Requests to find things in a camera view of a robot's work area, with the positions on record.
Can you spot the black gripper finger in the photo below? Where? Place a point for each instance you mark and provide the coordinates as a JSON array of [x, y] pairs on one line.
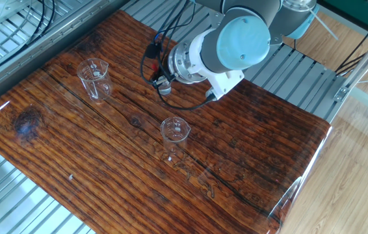
[[160, 70], [164, 80]]

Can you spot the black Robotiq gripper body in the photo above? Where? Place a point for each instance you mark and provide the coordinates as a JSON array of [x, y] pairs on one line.
[[166, 65]]

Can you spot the small glass reagent bottle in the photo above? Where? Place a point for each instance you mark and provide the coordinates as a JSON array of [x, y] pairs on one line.
[[165, 90]]

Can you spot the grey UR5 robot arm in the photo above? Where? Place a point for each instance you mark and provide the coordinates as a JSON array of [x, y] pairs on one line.
[[242, 42]]

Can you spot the silver wrist coupling flange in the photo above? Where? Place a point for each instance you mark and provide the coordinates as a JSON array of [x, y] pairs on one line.
[[182, 63]]

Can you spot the small clear glass beaker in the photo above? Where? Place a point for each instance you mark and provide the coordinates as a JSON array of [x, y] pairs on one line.
[[174, 136]]

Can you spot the tall clear glass beaker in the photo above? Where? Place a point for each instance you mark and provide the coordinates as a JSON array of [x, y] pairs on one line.
[[101, 91]]

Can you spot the glossy wood-pattern mat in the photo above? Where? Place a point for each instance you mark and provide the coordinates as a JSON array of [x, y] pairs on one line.
[[138, 162]]

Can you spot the white zip tie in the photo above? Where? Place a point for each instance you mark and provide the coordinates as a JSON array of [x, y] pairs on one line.
[[322, 22]]

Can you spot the grey metal table rail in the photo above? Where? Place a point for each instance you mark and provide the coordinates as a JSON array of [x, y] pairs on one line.
[[8, 76]]

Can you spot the aluminium frame post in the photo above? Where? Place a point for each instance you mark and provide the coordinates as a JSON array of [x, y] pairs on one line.
[[362, 61]]

